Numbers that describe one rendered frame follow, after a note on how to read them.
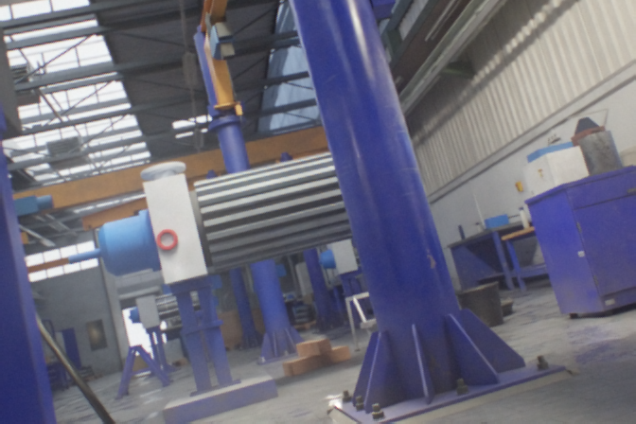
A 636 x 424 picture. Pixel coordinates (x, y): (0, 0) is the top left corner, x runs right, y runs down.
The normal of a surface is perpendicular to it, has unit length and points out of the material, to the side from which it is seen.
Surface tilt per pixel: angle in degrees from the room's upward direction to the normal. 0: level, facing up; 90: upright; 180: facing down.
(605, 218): 90
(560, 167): 90
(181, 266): 90
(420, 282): 90
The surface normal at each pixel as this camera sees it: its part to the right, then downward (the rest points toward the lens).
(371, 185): -0.29, -0.09
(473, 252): 0.14, -0.20
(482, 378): -0.83, 0.13
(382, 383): 0.49, -0.27
